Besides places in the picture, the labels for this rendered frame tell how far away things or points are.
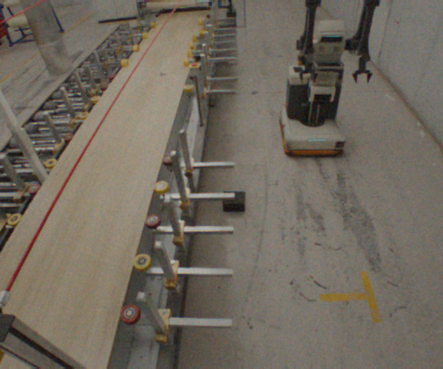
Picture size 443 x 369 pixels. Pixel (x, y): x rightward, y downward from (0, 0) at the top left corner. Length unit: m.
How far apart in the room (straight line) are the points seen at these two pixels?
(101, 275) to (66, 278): 0.17
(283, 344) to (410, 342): 0.85
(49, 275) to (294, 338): 1.53
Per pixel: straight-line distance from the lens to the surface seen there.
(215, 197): 1.77
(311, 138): 3.22
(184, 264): 1.66
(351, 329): 2.33
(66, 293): 1.54
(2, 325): 0.54
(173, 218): 1.48
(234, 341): 2.20
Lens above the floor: 2.09
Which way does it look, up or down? 44 degrees down
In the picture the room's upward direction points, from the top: 5 degrees counter-clockwise
